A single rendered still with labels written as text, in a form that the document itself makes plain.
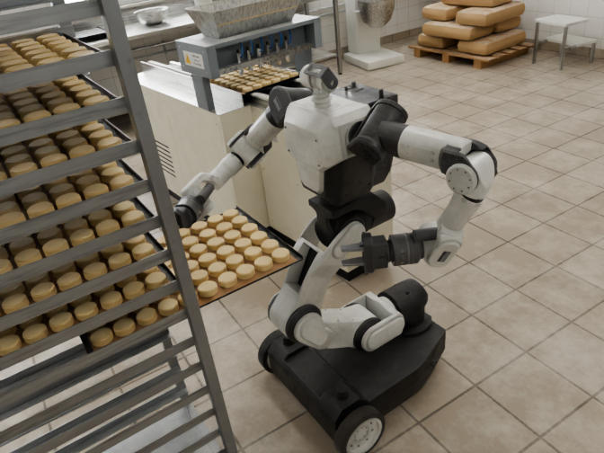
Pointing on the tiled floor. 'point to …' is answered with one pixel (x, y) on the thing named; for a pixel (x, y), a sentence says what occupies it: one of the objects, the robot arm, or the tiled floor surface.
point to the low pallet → (473, 54)
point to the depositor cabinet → (201, 145)
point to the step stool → (564, 36)
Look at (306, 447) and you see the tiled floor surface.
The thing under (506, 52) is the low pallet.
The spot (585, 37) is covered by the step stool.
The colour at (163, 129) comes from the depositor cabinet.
